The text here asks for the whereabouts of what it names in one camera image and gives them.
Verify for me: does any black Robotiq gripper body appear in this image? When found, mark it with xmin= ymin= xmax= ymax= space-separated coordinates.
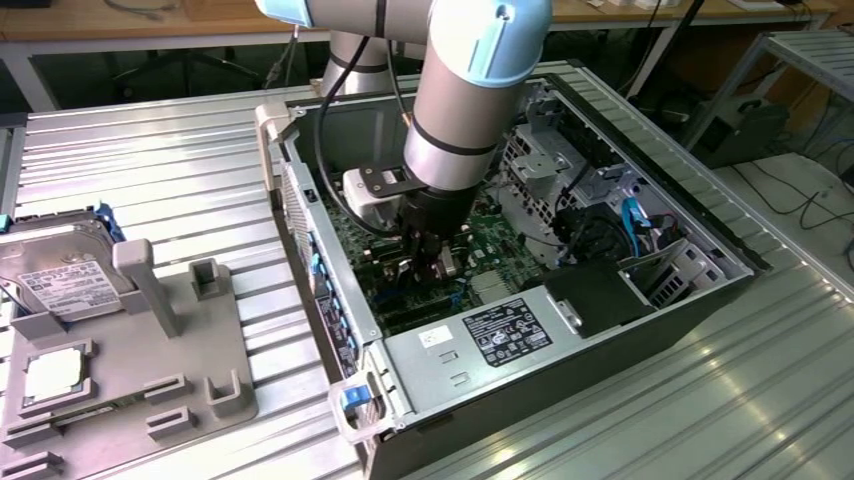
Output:
xmin=398 ymin=185 xmax=479 ymax=241

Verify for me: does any black plastic shroud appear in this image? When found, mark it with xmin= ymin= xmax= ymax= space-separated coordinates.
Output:
xmin=522 ymin=259 xmax=659 ymax=340

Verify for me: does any black hanging cable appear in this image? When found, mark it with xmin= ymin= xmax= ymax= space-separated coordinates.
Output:
xmin=266 ymin=24 xmax=300 ymax=87

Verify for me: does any black camera cable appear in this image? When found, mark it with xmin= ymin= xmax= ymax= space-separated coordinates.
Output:
xmin=315 ymin=34 xmax=415 ymax=237

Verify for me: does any green motherboard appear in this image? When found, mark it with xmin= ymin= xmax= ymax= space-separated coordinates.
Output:
xmin=326 ymin=197 xmax=555 ymax=336

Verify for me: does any black cable on white table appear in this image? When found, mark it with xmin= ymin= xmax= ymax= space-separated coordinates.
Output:
xmin=733 ymin=162 xmax=854 ymax=229

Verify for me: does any black expansion slot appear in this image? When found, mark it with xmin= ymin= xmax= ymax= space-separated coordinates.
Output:
xmin=378 ymin=298 xmax=455 ymax=322

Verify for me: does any hard disk with blue carrier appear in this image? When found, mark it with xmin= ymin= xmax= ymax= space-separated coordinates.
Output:
xmin=0 ymin=202 xmax=129 ymax=324

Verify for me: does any loose RAM stick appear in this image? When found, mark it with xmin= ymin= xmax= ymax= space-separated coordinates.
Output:
xmin=52 ymin=394 xmax=145 ymax=427

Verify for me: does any grey parts rack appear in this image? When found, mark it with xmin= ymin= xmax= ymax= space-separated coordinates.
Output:
xmin=0 ymin=238 xmax=260 ymax=480

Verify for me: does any blue disk wire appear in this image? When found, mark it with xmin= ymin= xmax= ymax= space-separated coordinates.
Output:
xmin=619 ymin=197 xmax=654 ymax=260

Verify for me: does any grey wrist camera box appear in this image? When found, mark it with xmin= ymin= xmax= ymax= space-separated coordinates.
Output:
xmin=340 ymin=166 xmax=428 ymax=236

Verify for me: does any metal slat side table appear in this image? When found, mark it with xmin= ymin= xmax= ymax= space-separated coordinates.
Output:
xmin=686 ymin=28 xmax=854 ymax=151

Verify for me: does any black wire bundle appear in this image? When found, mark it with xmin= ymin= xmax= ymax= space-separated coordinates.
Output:
xmin=552 ymin=207 xmax=632 ymax=266

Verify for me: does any silver power supply with label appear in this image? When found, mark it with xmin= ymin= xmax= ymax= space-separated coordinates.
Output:
xmin=380 ymin=293 xmax=588 ymax=431

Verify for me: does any silver chipset heat sink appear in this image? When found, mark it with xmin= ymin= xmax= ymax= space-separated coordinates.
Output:
xmin=471 ymin=273 xmax=516 ymax=302

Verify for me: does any wooden desk white frame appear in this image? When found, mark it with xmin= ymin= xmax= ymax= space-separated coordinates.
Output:
xmin=546 ymin=0 xmax=835 ymax=99
xmin=0 ymin=0 xmax=335 ymax=112

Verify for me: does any open black PC case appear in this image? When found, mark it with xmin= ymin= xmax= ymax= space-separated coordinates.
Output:
xmin=256 ymin=72 xmax=774 ymax=480

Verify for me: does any silver drive cage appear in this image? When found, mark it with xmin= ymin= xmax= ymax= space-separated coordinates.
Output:
xmin=496 ymin=82 xmax=642 ymax=251

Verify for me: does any silver disk bay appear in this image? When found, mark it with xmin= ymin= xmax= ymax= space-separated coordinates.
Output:
xmin=618 ymin=237 xmax=730 ymax=307

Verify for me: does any black box device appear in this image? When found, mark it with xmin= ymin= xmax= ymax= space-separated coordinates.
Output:
xmin=693 ymin=97 xmax=794 ymax=170

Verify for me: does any CPU chip silver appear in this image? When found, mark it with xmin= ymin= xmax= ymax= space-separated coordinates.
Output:
xmin=23 ymin=347 xmax=93 ymax=402

